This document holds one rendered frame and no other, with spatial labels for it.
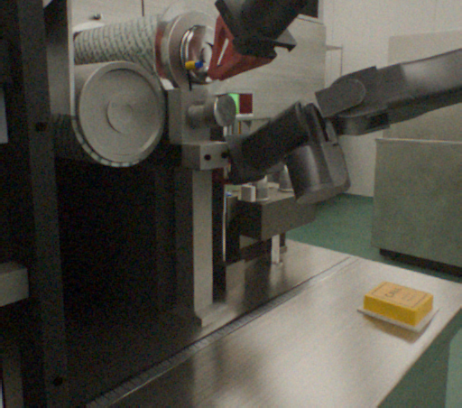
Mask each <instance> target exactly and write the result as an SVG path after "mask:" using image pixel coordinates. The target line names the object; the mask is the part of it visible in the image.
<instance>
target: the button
mask: <svg viewBox="0 0 462 408"><path fill-rule="evenodd" d="M432 306H433V294H430V293H427V292H423V291H421V290H417V289H414V288H410V287H407V286H403V285H400V284H396V283H390V282H387V280H384V281H383V282H382V283H381V284H379V285H378V286H376V287H375V288H374V289H373V290H371V291H369V292H368V293H366V294H365V301H364V309H365V310H368V311H373V312H374V313H376V314H378V315H381V316H384V317H387V318H390V319H393V320H398V321H401V322H403V323H404V324H407V325H411V326H413V327H416V326H417V325H418V324H419V323H420V322H421V321H422V320H423V319H424V318H425V317H426V316H427V315H428V314H429V312H430V311H431V310H432Z"/></svg>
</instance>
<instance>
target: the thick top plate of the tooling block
mask: <svg viewBox="0 0 462 408"><path fill-rule="evenodd" d="M268 185H269V196H270V197H271V198H270V199H268V200H255V201H246V200H242V199H241V185H232V184H226V192H230V193H231V194H233V195H238V225H237V226H234V227H228V228H226V227H225V231H226V232H231V233H235V234H238V235H241V236H248V237H251V238H255V239H258V240H264V239H267V238H270V237H272V236H277V235H279V234H281V233H285V232H287V231H290V230H293V229H294V228H297V227H302V226H305V225H308V224H309V223H312V222H315V206H316V202H313V204H306V205H301V203H297V202H296V199H295V196H294V193H293V191H280V190H277V188H278V187H279V183H274V182H269V181H268Z"/></svg>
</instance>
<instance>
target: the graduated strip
mask: <svg viewBox="0 0 462 408"><path fill-rule="evenodd" d="M357 260H359V259H355V258H353V257H347V258H344V259H342V260H340V261H339V262H337V263H335V264H333V265H331V266H329V267H327V268H325V269H323V270H321V271H319V273H318V274H315V275H312V276H311V277H309V278H308V279H306V280H304V281H302V282H300V283H298V284H295V285H293V286H292V287H290V288H288V289H287V291H285V292H282V293H280V294H277V295H276V296H274V297H272V298H271V299H269V300H267V301H265V302H263V303H260V304H258V305H256V306H254V308H253V309H251V310H249V311H247V312H244V313H243V314H241V315H239V316H237V317H235V318H233V319H232V320H230V321H227V322H226V323H225V324H223V325H222V326H220V327H218V328H216V329H213V330H212V331H210V332H208V333H206V334H204V335H202V336H201V338H198V339H196V340H193V341H191V342H190V343H189V344H187V345H185V346H183V347H181V348H179V349H176V351H174V352H172V353H170V354H169V355H168V356H166V357H163V358H160V359H158V360H157V361H155V362H153V364H151V365H149V366H148V367H145V368H143V369H141V370H139V371H137V372H136V373H134V374H132V375H130V376H128V377H127V378H126V379H124V380H122V381H120V382H118V383H115V384H114V385H111V386H109V388H107V389H106V390H105V391H102V392H100V393H98V394H95V395H94V396H92V397H90V399H87V400H86V401H84V402H83V403H80V405H81V406H82V407H83V408H104V407H107V406H108V405H110V404H111V403H113V402H115V401H116V400H117V399H119V398H121V397H123V396H125V395H126V394H129V393H131V392H132V391H134V390H136V388H138V387H139V386H141V385H143V384H145V383H147V382H150V381H151V380H153V379H154V378H156V377H157V376H158V375H160V374H161V373H164V372H166V371H168V370H169V369H171V368H173V367H175V366H176V365H179V364H180V363H181V362H182V361H184V360H186V359H187V358H189V357H192V356H193V355H196V354H198V353H199V352H200V350H202V349H204V348H206V347H208V346H211V345H212V344H214V343H216V342H218V341H219V340H221V339H222V338H224V337H225V336H226V335H229V334H230V333H232V332H234V331H236V330H237V329H240V328H242V327H243V326H245V325H247V324H249V323H250V322H252V320H254V319H256V318H258V317H260V316H261V315H264V314H265V313H267V312H268V311H271V310H273V309H274V308H276V307H278V306H280V304H282V303H284V302H286V301H287V300H289V299H291V298H292V297H294V296H297V295H298V294H300V293H302V292H304V291H306V290H308V289H309V288H310V286H313V285H315V284H317V283H319V282H321V281H322V280H324V279H326V278H328V277H329V276H331V275H333V274H335V273H337V272H339V271H341V269H342V268H344V267H347V266H348V265H350V264H352V263H353V262H355V261H357Z"/></svg>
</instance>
